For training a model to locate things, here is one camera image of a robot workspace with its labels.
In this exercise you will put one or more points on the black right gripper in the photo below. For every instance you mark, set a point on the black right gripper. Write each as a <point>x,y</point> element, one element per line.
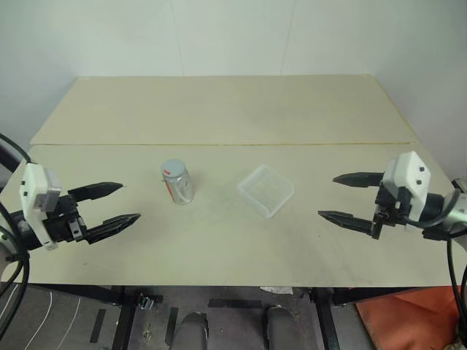
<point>390,208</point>

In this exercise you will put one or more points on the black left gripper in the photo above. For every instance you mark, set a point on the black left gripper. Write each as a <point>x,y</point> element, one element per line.
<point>65,224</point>

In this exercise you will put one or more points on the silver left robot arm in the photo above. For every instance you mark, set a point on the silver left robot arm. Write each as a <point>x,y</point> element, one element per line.
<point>20,228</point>

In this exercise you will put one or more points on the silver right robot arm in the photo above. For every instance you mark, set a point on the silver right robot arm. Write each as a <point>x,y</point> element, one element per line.
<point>454,215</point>

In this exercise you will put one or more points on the light blue plastic jar lid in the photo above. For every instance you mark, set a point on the light blue plastic jar lid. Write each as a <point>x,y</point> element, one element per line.
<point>172,168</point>

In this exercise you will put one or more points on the clear square plastic container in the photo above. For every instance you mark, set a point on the clear square plastic container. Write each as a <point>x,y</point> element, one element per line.
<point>265,189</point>

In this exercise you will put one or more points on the clear jar with grey lid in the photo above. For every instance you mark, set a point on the clear jar with grey lid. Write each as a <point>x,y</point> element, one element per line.
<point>180,189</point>

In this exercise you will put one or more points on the small metal clip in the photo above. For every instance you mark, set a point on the small metal clip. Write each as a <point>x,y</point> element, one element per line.
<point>146,303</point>

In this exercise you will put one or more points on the black floor tape strip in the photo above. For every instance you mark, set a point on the black floor tape strip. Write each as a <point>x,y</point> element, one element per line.
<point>171,325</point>
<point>97,325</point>

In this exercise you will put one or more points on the crumpled white paper scrap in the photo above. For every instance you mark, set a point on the crumpled white paper scrap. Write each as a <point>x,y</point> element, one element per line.
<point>277,289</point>

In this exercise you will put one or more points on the orange sheet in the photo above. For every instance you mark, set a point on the orange sheet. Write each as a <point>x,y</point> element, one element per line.
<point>408,321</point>

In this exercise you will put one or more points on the dark grey rounded shape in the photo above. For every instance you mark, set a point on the dark grey rounded shape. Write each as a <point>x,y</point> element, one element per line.
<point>279,328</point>
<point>191,331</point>

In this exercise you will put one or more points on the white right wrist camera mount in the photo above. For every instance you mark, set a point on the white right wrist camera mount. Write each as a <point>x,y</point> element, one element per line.
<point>410,175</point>

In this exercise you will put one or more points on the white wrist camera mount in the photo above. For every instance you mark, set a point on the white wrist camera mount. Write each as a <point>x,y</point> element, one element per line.
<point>34,197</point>
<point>410,175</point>

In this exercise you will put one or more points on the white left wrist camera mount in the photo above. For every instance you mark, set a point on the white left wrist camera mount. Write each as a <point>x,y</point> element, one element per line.
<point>34,197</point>

